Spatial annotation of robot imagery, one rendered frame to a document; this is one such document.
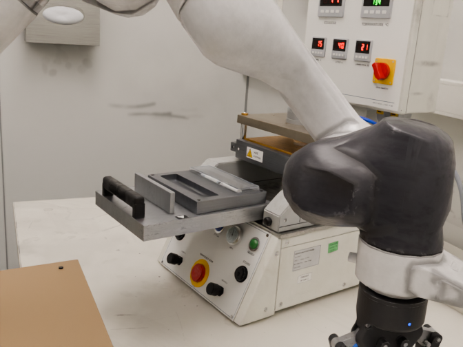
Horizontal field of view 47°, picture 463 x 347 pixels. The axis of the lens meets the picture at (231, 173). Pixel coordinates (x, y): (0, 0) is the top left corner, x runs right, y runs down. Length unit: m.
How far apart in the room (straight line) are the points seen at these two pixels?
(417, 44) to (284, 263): 0.54
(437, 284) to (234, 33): 0.34
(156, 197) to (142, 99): 1.64
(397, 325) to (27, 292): 0.60
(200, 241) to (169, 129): 1.55
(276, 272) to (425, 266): 0.52
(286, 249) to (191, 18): 0.56
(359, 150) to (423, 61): 0.70
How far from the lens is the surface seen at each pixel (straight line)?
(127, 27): 2.58
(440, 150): 0.55
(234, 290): 1.08
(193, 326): 1.06
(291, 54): 0.67
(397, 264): 0.57
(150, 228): 0.93
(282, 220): 1.03
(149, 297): 1.15
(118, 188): 1.00
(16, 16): 0.74
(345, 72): 1.31
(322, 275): 1.16
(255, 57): 0.64
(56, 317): 0.85
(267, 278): 1.05
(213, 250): 1.15
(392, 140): 0.55
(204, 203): 0.98
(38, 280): 0.98
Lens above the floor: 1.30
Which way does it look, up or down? 15 degrees down
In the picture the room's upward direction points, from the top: 4 degrees clockwise
